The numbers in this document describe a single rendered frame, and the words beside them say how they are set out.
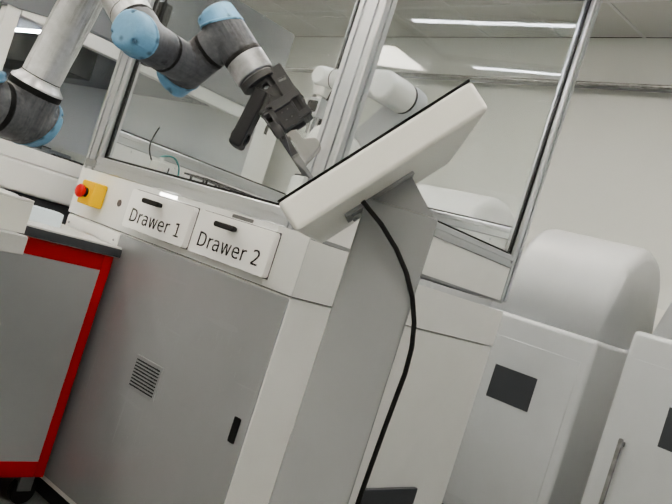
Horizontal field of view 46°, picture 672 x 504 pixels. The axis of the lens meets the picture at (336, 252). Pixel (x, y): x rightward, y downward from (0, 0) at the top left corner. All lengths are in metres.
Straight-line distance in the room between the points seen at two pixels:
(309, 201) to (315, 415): 0.37
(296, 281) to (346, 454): 0.59
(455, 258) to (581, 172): 3.03
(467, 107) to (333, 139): 0.74
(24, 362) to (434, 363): 1.12
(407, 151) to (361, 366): 0.37
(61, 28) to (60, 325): 0.83
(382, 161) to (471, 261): 1.26
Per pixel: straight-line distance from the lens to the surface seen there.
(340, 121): 1.81
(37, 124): 1.80
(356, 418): 1.26
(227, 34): 1.49
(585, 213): 5.10
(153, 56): 1.45
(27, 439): 2.32
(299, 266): 1.76
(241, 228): 1.90
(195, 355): 1.97
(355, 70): 1.83
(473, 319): 2.40
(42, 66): 1.79
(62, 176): 2.92
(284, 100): 1.45
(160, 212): 2.16
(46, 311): 2.20
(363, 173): 1.07
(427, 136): 1.08
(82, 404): 2.32
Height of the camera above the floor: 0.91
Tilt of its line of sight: 1 degrees up
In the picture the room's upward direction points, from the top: 18 degrees clockwise
